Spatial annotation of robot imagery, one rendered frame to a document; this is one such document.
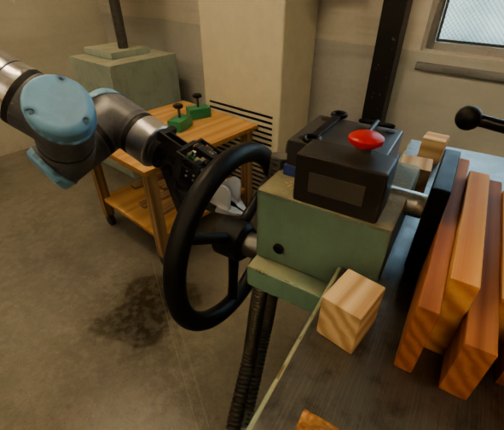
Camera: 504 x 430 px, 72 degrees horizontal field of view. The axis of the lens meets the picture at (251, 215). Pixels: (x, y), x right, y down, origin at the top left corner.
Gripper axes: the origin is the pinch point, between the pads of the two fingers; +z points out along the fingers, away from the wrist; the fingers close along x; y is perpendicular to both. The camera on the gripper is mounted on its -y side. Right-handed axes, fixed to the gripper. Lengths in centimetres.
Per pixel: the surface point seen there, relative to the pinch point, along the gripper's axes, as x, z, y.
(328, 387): -30.1, 21.1, 21.8
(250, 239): -11.4, 6.8, 8.7
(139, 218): 41, -59, -84
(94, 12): 156, -224, -71
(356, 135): -15.3, 12.3, 31.8
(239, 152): -10.3, 0.4, 19.6
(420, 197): -11.5, 20.3, 28.0
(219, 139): 71, -45, -42
